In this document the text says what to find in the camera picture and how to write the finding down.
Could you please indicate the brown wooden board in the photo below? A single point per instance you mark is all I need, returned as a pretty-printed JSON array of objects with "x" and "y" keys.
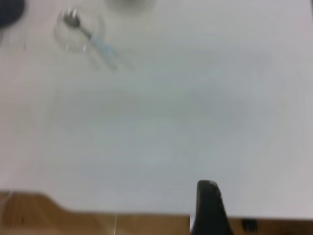
[{"x": 73, "y": 222}]

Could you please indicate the clear glass round lid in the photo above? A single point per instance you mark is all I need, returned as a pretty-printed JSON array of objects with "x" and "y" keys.
[{"x": 63, "y": 36}]

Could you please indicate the dark grey ceramic mug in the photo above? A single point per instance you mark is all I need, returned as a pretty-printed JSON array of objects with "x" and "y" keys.
[{"x": 9, "y": 12}]

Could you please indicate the clear glass saucer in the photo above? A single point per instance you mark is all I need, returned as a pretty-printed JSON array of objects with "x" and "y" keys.
[{"x": 132, "y": 5}]

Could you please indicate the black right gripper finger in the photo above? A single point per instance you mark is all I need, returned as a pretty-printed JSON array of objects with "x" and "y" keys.
[{"x": 210, "y": 213}]

